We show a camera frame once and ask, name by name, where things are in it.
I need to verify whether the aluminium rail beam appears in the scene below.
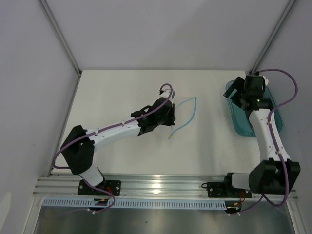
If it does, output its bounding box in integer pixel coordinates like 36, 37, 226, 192
33, 173, 298, 201

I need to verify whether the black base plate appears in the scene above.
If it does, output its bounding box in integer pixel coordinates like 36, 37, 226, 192
202, 182, 252, 198
78, 180, 121, 196

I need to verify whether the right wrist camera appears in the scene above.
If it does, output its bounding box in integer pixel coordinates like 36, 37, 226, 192
261, 75, 269, 86

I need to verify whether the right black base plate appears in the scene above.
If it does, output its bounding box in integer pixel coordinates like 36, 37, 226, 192
202, 182, 252, 198

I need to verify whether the aluminium frame post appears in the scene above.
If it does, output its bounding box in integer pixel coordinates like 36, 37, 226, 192
38, 0, 82, 77
248, 0, 299, 74

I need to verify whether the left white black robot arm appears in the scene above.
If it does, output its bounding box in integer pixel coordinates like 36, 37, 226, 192
61, 97, 176, 195

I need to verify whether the right aluminium frame post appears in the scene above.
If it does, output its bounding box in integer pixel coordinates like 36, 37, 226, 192
248, 0, 299, 74

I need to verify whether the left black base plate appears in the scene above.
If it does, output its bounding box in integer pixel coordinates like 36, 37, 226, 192
78, 180, 121, 196

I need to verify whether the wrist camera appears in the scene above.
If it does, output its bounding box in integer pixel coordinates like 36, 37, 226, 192
159, 89, 175, 103
261, 75, 269, 86

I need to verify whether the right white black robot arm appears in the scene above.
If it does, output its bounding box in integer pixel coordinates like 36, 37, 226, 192
222, 75, 301, 197

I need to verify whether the clear zip top bag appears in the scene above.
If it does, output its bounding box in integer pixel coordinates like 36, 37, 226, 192
161, 96, 197, 140

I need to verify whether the left aluminium frame post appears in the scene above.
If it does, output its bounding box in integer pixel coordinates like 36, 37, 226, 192
38, 0, 82, 77

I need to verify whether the teal plastic bin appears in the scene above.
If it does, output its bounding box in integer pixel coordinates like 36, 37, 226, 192
225, 80, 283, 137

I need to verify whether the white slotted cable duct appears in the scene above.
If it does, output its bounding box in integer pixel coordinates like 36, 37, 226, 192
42, 197, 227, 210

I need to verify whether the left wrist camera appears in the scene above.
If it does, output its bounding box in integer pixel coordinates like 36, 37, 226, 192
159, 89, 175, 103

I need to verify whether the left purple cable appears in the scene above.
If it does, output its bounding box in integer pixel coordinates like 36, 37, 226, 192
53, 83, 176, 217

